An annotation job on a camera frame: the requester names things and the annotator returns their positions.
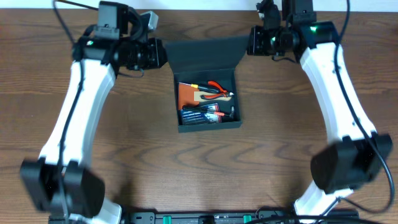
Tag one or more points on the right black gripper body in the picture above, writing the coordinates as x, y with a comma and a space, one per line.
274, 42

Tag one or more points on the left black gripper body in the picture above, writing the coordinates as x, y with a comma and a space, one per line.
160, 53

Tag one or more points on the red handled pliers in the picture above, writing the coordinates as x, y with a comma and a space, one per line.
224, 93

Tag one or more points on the dark green lidded box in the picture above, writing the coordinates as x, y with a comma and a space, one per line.
201, 61

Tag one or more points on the orange scraper wooden handle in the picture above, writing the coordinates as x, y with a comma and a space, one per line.
188, 96

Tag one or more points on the black yellow screwdriver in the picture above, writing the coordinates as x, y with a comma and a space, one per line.
205, 88

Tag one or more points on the small claw hammer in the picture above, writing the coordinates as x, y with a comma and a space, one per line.
206, 111

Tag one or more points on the blue precision screwdriver set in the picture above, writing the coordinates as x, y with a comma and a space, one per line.
193, 118

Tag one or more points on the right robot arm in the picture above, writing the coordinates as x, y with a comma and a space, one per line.
355, 152

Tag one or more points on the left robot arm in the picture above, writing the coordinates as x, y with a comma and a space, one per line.
60, 181

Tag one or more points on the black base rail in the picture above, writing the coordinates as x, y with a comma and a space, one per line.
201, 218

